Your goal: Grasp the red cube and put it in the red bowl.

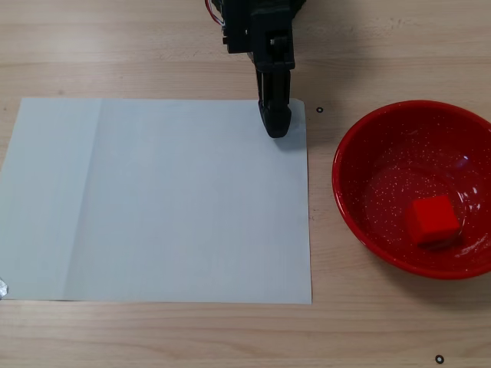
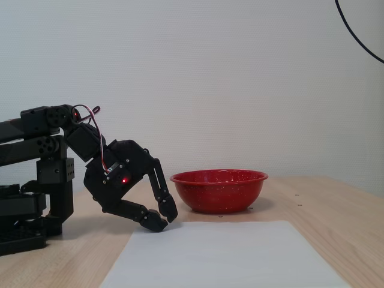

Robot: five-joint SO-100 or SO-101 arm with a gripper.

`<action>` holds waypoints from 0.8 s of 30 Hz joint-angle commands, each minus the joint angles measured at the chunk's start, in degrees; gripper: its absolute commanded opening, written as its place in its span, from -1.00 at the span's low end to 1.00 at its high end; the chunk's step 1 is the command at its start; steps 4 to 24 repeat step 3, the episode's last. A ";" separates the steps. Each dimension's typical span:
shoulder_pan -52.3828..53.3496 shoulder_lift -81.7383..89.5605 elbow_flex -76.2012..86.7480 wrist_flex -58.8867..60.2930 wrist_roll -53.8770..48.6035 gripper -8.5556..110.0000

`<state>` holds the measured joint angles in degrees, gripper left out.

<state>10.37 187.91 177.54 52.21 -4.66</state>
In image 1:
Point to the grey tape piece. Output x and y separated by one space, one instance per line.
3 288

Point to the red cube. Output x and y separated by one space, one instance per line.
433 222

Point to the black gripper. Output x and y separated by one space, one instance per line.
273 57

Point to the white paper sheet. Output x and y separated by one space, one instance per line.
153 199

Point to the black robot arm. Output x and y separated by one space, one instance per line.
300 5

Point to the red speckled bowl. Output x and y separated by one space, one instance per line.
379 165

